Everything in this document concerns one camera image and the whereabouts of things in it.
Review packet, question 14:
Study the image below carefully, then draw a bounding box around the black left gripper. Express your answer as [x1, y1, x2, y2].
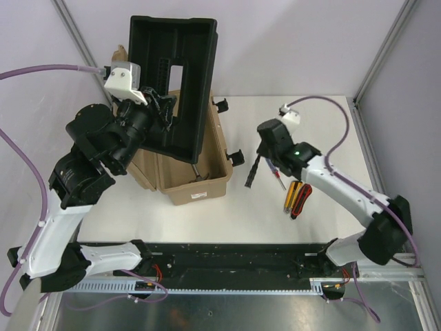
[110, 86, 176, 172]

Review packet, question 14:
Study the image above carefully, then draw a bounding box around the black toolbox tray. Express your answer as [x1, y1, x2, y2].
[128, 15, 218, 163]

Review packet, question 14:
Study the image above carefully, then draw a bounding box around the yellow utility knife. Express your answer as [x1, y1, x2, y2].
[283, 181, 303, 214]

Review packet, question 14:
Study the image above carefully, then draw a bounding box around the black rubber mallet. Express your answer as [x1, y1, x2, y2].
[245, 154, 261, 188]

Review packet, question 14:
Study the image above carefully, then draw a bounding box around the red black utility knife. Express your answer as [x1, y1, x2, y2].
[290, 184, 312, 219]

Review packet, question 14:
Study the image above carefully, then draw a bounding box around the tan plastic toolbox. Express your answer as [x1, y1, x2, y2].
[112, 44, 245, 207]

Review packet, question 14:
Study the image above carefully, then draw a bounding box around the steel claw hammer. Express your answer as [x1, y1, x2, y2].
[192, 164, 209, 183]

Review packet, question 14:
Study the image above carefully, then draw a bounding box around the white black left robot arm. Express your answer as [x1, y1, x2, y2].
[8, 87, 177, 293]

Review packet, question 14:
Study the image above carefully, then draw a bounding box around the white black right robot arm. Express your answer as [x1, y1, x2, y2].
[257, 119, 411, 277]

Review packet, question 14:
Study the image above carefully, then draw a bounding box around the blue red screwdriver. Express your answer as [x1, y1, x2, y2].
[265, 159, 286, 190]

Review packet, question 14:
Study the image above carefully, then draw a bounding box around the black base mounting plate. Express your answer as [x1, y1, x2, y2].
[133, 243, 358, 290]

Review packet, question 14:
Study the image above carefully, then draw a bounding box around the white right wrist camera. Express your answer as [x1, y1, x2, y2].
[278, 103, 300, 135]

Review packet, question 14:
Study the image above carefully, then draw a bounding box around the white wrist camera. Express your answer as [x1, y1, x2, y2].
[104, 61, 148, 106]
[278, 103, 300, 135]

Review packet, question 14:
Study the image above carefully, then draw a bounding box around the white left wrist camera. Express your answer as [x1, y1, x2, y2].
[104, 61, 148, 106]

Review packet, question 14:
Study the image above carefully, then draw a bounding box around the left aluminium frame post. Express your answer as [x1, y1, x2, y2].
[50, 0, 116, 106]

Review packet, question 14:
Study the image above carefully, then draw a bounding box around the aluminium frame post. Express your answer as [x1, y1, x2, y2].
[50, 0, 116, 106]
[353, 0, 420, 106]

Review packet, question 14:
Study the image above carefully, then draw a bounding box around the grey slotted cable duct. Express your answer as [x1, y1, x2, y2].
[68, 278, 344, 296]

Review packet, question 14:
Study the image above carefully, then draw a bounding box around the right aluminium frame post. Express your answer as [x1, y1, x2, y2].
[353, 0, 420, 106]

